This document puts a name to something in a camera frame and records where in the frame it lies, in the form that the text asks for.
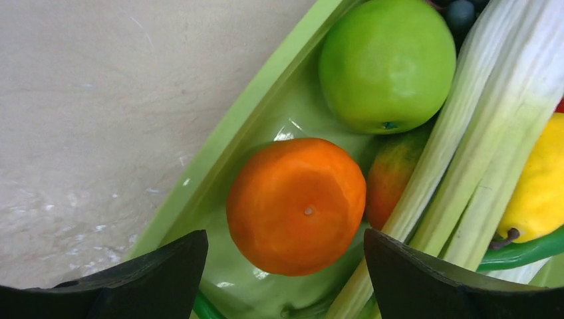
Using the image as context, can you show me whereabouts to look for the green chili pepper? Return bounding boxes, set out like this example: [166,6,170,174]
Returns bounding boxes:
[477,226,563,272]

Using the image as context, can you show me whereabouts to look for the celery stalk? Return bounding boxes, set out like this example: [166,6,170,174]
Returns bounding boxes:
[326,0,564,319]

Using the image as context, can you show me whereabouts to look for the orange tangerine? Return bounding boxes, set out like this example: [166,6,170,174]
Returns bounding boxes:
[225,138,366,276]

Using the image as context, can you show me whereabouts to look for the mango orange green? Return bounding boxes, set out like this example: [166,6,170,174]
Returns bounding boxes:
[365,124,433,230]

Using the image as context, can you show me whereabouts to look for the green apple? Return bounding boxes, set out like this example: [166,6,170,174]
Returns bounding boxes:
[318,1,456,134]

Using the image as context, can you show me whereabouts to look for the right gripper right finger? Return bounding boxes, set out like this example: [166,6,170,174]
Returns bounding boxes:
[364,229,563,319]

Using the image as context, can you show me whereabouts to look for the bok choy green white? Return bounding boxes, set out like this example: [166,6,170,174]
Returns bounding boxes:
[482,257,551,284]

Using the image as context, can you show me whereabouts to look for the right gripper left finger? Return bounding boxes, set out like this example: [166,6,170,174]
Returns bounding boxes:
[1,230,208,318]

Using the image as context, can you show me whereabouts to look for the green plastic basin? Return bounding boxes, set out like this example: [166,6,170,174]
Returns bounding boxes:
[132,1,408,318]

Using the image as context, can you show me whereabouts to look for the dark grapes bunch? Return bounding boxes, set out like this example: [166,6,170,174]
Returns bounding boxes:
[430,0,490,47]

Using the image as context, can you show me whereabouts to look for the yellow lemon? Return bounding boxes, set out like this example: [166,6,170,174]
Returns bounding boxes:
[489,113,563,250]

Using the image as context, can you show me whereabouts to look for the red tomato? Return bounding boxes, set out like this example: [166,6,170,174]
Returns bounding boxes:
[555,99,564,114]

